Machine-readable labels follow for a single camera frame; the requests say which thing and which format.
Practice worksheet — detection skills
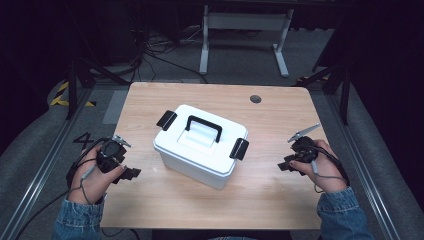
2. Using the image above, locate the grey floor plate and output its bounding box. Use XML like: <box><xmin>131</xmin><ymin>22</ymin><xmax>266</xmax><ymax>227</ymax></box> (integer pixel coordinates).
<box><xmin>101</xmin><ymin>89</ymin><xmax>130</xmax><ymax>126</ymax></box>

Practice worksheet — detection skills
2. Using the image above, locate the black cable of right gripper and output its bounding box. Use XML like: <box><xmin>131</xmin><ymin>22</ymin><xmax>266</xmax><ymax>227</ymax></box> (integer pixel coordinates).
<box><xmin>314</xmin><ymin>145</ymin><xmax>351</xmax><ymax>187</ymax></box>

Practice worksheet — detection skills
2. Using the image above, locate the grey cable of gripper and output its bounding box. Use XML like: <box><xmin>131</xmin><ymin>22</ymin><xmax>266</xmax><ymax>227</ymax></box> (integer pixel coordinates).
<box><xmin>79</xmin><ymin>164</ymin><xmax>98</xmax><ymax>205</ymax></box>
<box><xmin>310</xmin><ymin>159</ymin><xmax>348</xmax><ymax>194</ymax></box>

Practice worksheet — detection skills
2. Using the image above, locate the person's right hand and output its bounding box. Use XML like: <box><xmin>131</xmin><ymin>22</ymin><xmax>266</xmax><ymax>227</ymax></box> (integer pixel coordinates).
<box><xmin>288</xmin><ymin>138</ymin><xmax>350</xmax><ymax>194</ymax></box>

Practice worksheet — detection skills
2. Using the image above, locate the white metal stand frame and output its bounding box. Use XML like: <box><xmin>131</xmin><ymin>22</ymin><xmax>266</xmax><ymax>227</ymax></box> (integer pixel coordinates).
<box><xmin>198</xmin><ymin>4</ymin><xmax>295</xmax><ymax>79</ymax></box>

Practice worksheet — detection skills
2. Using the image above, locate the grey cable of left gripper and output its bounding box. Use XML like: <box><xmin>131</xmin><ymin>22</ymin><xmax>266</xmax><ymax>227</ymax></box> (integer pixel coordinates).
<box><xmin>79</xmin><ymin>164</ymin><xmax>98</xmax><ymax>205</ymax></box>

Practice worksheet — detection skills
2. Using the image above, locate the yellow black floor tape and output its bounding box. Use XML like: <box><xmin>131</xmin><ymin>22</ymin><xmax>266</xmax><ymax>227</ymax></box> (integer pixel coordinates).
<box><xmin>49</xmin><ymin>81</ymin><xmax>98</xmax><ymax>108</ymax></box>

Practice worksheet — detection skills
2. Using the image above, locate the bundle of black floor cables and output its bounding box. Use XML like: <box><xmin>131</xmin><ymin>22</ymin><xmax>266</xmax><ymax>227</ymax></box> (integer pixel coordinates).
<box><xmin>131</xmin><ymin>23</ymin><xmax>209</xmax><ymax>85</ymax></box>

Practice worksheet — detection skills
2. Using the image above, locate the white storage box black handle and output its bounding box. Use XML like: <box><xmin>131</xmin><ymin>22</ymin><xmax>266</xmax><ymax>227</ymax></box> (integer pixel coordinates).
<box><xmin>152</xmin><ymin>103</ymin><xmax>250</xmax><ymax>191</ymax></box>

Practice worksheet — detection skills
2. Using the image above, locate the person's left hand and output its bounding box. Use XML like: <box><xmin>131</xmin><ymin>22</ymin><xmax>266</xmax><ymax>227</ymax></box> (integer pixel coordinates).
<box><xmin>67</xmin><ymin>144</ymin><xmax>128</xmax><ymax>205</ymax></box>

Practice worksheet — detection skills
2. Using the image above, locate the aluminium floor rail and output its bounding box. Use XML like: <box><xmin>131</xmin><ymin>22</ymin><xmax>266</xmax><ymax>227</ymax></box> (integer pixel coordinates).
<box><xmin>0</xmin><ymin>87</ymin><xmax>95</xmax><ymax>240</ymax></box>
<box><xmin>324</xmin><ymin>93</ymin><xmax>403</xmax><ymax>240</ymax></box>

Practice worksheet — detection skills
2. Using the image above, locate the black tripod stand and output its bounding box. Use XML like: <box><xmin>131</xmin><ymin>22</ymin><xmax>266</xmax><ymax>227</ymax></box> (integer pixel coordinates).
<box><xmin>64</xmin><ymin>58</ymin><xmax>132</xmax><ymax>121</ymax></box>
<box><xmin>295</xmin><ymin>61</ymin><xmax>354</xmax><ymax>126</ymax></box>

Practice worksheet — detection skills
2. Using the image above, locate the grey cable of right gripper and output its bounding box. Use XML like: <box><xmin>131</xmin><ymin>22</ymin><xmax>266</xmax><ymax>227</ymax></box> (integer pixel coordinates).
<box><xmin>310</xmin><ymin>159</ymin><xmax>348</xmax><ymax>194</ymax></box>

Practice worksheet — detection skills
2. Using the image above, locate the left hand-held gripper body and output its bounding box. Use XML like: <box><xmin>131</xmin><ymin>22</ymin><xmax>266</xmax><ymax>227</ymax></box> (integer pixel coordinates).
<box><xmin>96</xmin><ymin>134</ymin><xmax>133</xmax><ymax>174</ymax></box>

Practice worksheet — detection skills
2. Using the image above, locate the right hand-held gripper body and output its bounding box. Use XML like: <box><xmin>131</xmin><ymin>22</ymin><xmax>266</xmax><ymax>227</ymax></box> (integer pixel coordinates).
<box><xmin>287</xmin><ymin>122</ymin><xmax>322</xmax><ymax>165</ymax></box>

